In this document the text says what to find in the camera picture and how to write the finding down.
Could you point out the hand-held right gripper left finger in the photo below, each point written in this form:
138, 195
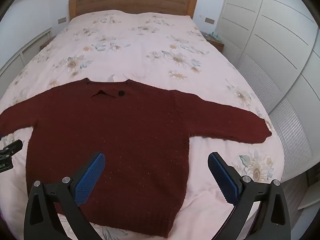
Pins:
91, 175

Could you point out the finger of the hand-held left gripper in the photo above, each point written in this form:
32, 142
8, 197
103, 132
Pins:
14, 147

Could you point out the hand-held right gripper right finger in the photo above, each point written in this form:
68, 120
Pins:
221, 173

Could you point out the dark red knitted sweater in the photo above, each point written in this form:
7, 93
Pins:
130, 142

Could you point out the white panelled window ledge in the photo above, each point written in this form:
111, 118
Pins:
22, 52

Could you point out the wooden nightstand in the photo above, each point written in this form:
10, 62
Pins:
213, 43
47, 42

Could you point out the floral pink bedsheet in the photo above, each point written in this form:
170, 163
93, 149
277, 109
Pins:
150, 55

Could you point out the teal things on nightstand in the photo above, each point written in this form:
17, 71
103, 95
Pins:
215, 36

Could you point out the white louvred wardrobe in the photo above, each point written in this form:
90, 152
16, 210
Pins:
270, 42

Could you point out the wooden bed headboard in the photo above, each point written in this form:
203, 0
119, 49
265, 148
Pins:
132, 2

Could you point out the wall socket plate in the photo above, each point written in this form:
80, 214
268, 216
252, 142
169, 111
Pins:
209, 20
62, 20

